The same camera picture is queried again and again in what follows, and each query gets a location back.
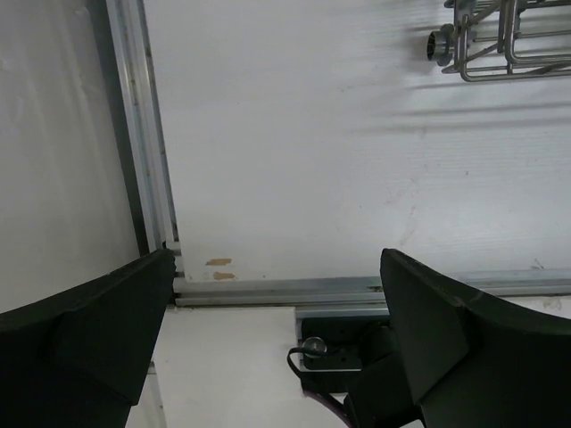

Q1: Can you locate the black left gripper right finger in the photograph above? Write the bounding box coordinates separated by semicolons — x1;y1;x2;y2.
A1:
344;249;570;427

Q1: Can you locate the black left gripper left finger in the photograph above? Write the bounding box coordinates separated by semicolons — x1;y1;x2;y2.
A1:
1;249;175;427

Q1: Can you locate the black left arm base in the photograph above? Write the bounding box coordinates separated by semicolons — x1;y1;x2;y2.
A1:
301;316;398;371

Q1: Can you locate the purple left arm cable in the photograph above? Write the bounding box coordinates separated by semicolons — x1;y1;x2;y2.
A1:
302;388;353;428

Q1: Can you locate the grey wire dish rack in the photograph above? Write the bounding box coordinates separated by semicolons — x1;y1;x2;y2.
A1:
426;1;570;83

